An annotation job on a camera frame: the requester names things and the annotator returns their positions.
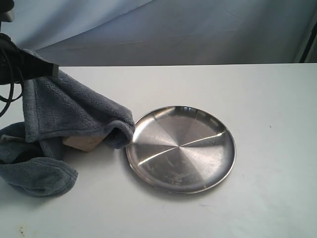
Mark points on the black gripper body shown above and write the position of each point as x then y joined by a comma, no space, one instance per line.
10,61

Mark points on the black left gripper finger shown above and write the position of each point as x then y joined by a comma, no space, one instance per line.
34,66

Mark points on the light wooden cube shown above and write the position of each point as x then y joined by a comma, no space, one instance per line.
83,143

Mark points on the grey fleece towel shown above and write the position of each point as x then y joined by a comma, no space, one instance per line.
31,151

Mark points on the blue-grey backdrop cloth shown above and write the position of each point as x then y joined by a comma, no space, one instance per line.
162,32

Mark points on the round stainless steel plate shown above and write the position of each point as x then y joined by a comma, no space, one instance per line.
181,149

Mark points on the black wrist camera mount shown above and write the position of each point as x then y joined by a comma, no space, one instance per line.
6,10

